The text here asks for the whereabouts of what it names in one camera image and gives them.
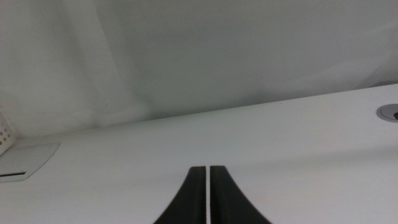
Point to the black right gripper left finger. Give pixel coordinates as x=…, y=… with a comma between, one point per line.
x=191, y=202

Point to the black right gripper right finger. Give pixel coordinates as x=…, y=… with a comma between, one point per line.
x=227, y=205

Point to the white backdrop curtain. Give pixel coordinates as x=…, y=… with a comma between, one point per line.
x=217, y=46

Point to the white perforated plastic basket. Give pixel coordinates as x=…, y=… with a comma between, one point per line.
x=5, y=137

